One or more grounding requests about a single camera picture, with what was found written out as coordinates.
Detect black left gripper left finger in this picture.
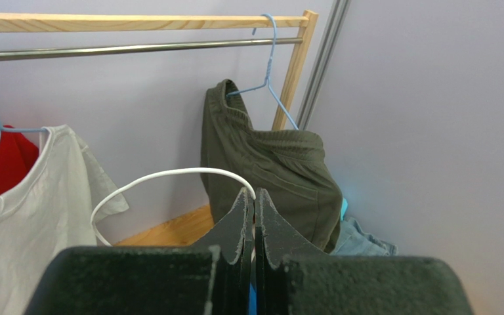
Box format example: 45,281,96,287
26,190,253,314

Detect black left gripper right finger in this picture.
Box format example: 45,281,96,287
254,188,473,314

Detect white cable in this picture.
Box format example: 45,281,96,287
90,167,257,247

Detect light blue jeans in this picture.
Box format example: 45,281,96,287
330,217,398,256

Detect teal cloth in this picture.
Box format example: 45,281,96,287
340,198,348,221

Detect olive green garment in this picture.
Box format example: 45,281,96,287
200,79,343,253

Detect blue clothes hanger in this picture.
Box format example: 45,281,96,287
226,13,299,130

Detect white t-shirt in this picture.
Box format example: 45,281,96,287
0,125,129,314

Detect red t-shirt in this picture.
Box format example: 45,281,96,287
0,132,39,195

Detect metal rack rod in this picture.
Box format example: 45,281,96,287
0,37,303,62

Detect wooden clothes rack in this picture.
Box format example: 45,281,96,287
0,10,318,130

